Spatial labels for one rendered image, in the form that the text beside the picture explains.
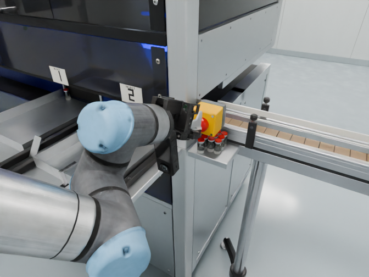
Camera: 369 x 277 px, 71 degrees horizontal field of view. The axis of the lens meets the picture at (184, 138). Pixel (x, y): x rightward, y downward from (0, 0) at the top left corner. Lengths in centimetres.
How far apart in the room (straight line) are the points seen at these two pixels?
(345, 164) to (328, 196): 134
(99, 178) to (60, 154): 46
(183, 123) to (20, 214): 35
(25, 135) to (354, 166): 99
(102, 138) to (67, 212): 11
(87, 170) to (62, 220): 14
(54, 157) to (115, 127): 51
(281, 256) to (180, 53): 131
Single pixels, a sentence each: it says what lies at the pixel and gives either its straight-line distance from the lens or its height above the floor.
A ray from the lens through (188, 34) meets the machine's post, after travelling 66.
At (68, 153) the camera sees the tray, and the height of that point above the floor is 88.
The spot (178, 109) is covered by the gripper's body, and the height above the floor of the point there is 111.
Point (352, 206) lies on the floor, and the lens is 214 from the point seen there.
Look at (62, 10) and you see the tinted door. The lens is 95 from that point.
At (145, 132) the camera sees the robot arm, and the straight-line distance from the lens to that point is 41.
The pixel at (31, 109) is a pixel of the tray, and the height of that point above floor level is 88.
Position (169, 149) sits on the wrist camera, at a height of 104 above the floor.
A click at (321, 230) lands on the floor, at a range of 189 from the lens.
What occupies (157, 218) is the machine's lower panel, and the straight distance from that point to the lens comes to 112.
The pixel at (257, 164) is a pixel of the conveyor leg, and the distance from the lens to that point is 90.
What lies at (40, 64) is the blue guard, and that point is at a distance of 114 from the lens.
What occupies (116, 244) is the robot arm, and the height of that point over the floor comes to 109.
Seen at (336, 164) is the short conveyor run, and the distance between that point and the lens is 80.
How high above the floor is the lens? 135
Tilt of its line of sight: 33 degrees down
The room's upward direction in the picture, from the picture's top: straight up
